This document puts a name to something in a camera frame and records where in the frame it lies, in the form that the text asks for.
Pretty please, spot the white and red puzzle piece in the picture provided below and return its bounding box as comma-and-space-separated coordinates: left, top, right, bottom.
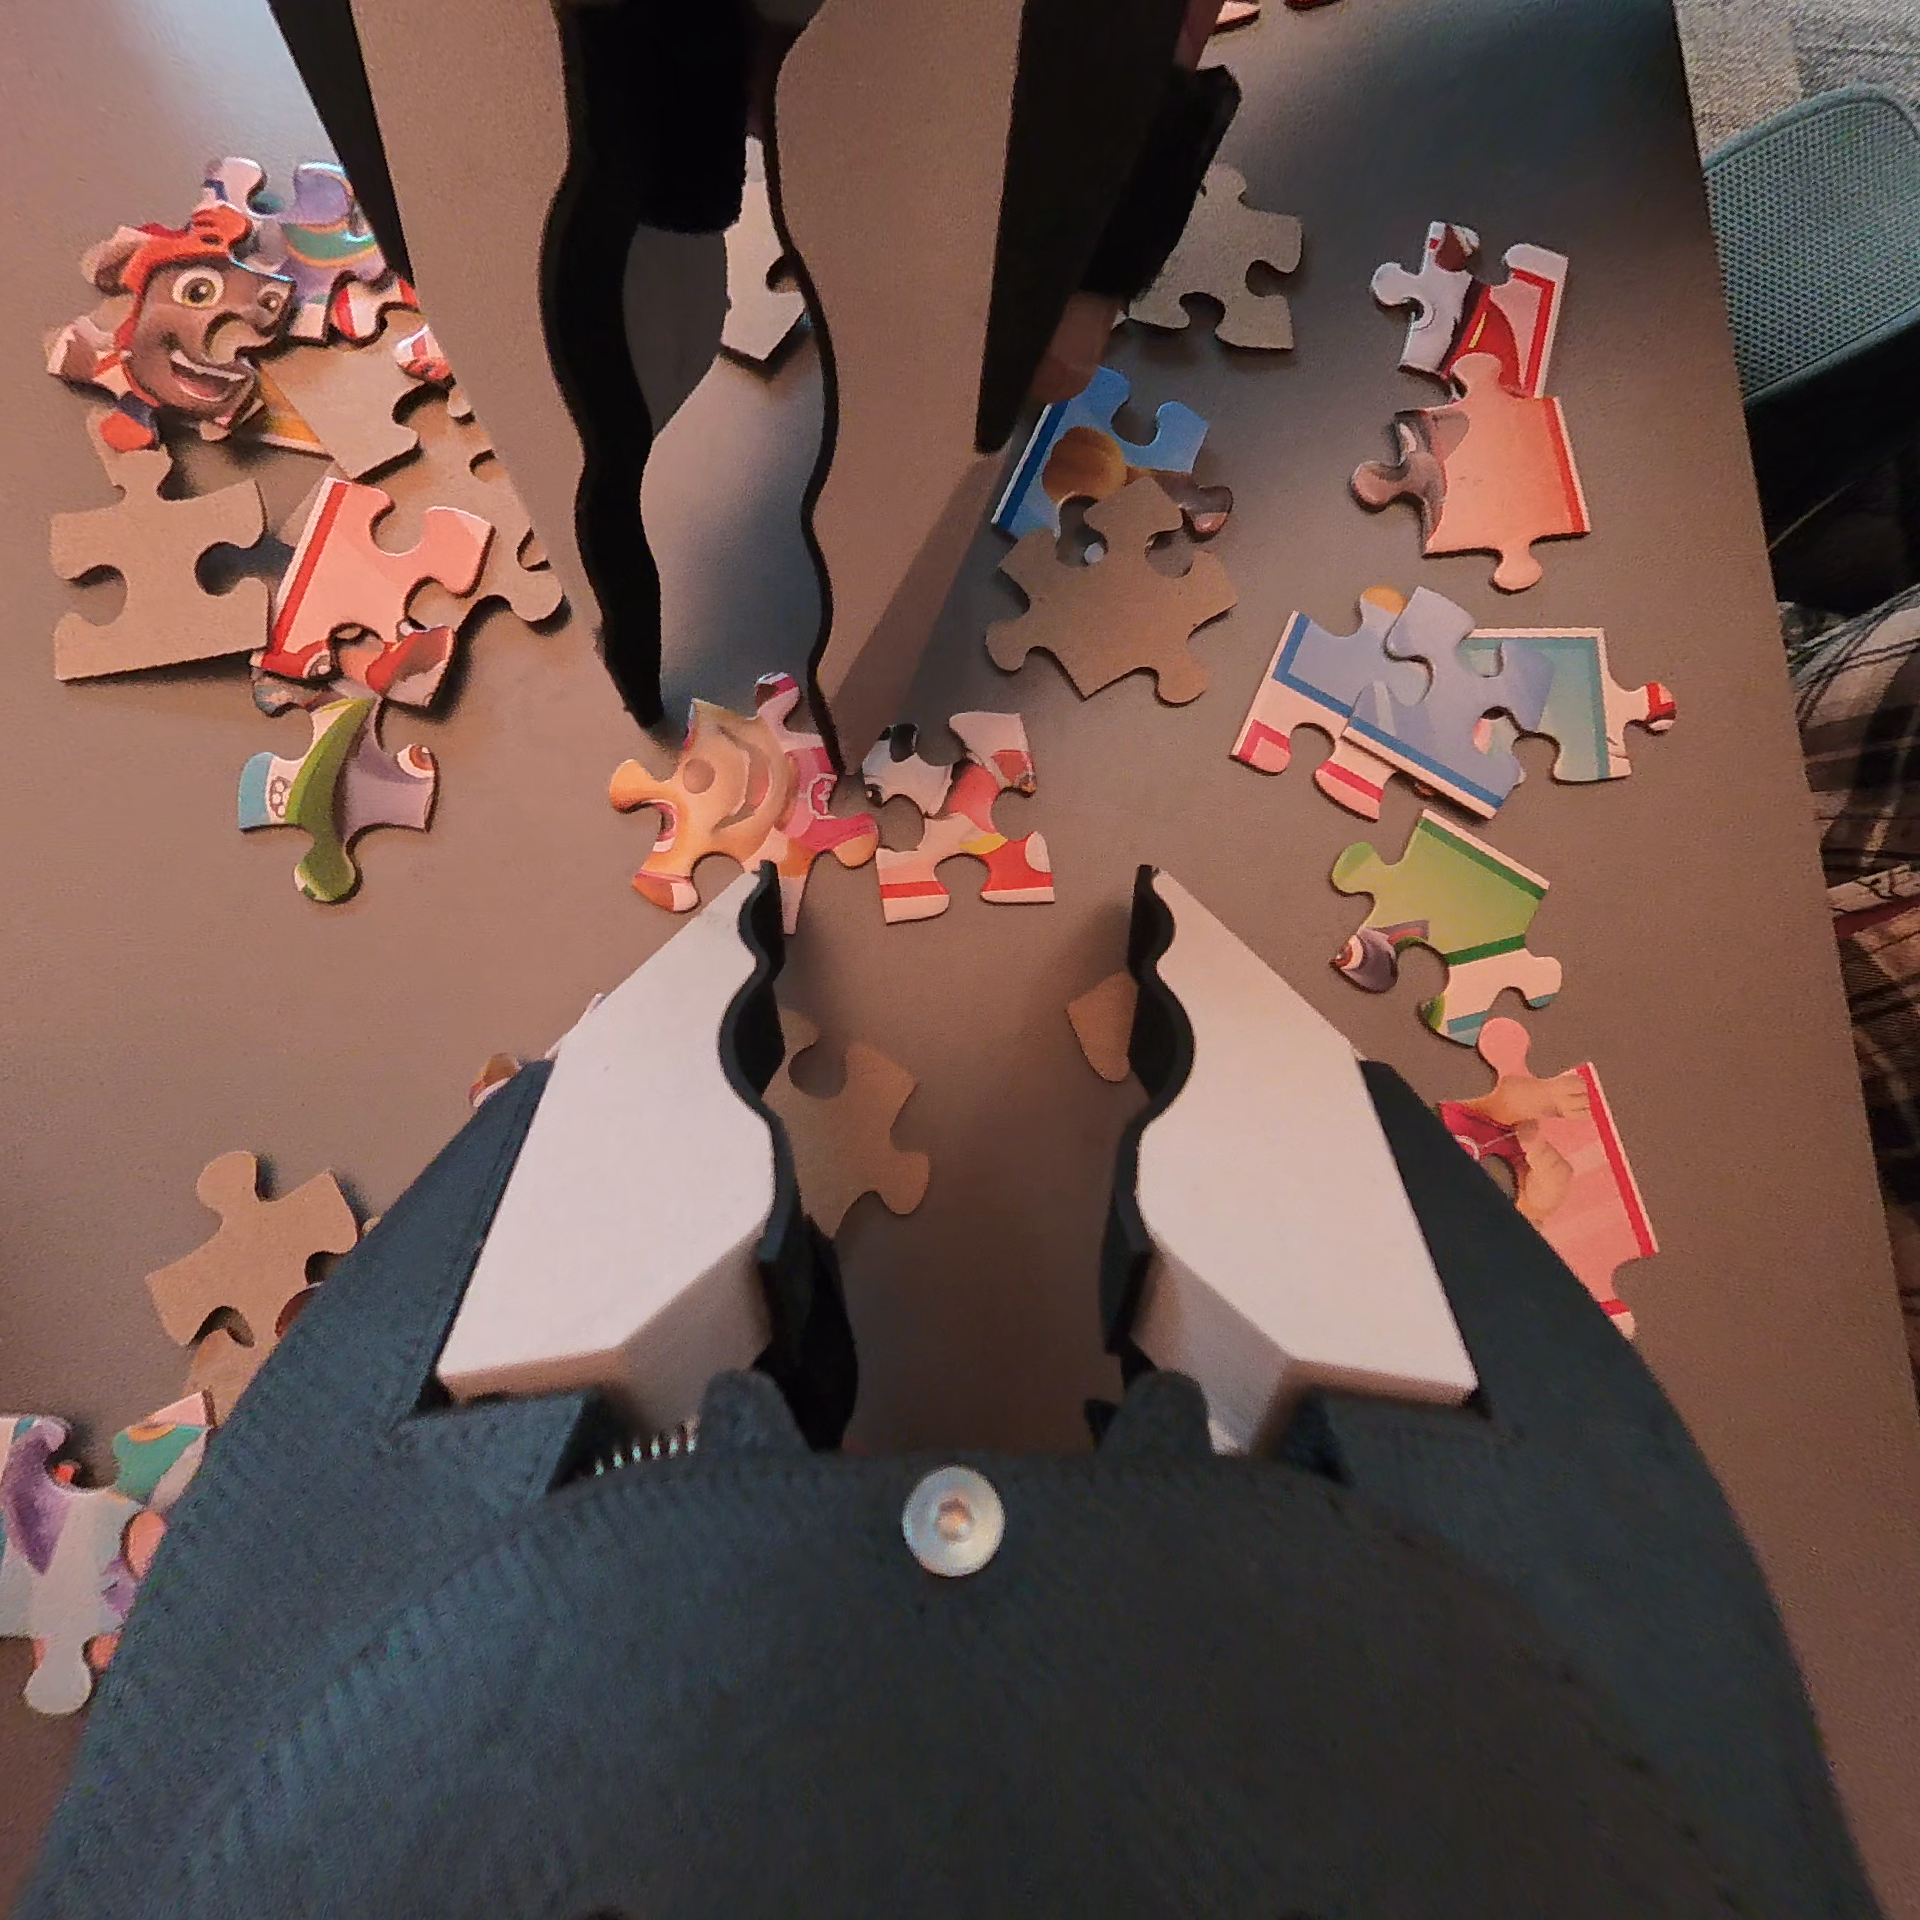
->
1368, 219, 1571, 401

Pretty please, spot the blue framed white puzzle piece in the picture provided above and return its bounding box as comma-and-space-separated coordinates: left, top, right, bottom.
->
1229, 583, 1411, 824

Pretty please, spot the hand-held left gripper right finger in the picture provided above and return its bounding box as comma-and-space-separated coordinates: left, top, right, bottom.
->
1083, 861, 1482, 1458

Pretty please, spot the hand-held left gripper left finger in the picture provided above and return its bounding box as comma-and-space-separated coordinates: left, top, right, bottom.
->
434, 861, 866, 1454

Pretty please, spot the red dog face puzzle piece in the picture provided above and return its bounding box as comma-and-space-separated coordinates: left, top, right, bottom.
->
41, 203, 302, 451

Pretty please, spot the orange pink swirl puzzle piece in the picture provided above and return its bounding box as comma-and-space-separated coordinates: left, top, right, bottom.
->
607, 669, 881, 920

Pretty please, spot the grey mesh office chair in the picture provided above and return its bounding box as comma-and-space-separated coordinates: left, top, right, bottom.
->
1703, 81, 1920, 409

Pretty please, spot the salmon pink edge puzzle piece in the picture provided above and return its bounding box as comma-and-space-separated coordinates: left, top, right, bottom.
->
1350, 349, 1593, 592

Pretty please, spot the teal corner puzzle piece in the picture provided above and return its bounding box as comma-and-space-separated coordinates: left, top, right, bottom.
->
1478, 625, 1677, 785

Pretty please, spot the person's plaid shirt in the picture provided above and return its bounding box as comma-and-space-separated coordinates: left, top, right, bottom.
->
1778, 592, 1920, 1245

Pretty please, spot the blue orange dog puzzle piece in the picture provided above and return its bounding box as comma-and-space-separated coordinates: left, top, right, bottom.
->
991, 363, 1236, 547

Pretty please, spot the light green edge puzzle piece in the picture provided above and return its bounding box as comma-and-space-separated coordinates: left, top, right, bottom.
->
1329, 809, 1564, 1048

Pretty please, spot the plain brown puzzle piece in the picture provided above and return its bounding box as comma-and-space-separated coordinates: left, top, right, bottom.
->
142, 1148, 373, 1425
761, 1008, 932, 1241
1123, 155, 1304, 356
981, 475, 1240, 706
1066, 969, 1143, 1085

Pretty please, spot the blue edge puzzle piece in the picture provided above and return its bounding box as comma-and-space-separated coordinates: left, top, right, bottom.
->
1342, 583, 1556, 821

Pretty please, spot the person's right hand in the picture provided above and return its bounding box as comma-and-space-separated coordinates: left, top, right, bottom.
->
1033, 294, 1120, 401

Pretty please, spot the green purple puzzle piece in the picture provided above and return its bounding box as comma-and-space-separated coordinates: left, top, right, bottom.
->
235, 692, 439, 907

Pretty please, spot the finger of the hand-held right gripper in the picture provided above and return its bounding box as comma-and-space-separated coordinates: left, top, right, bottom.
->
757, 0, 1034, 772
347, 0, 668, 731

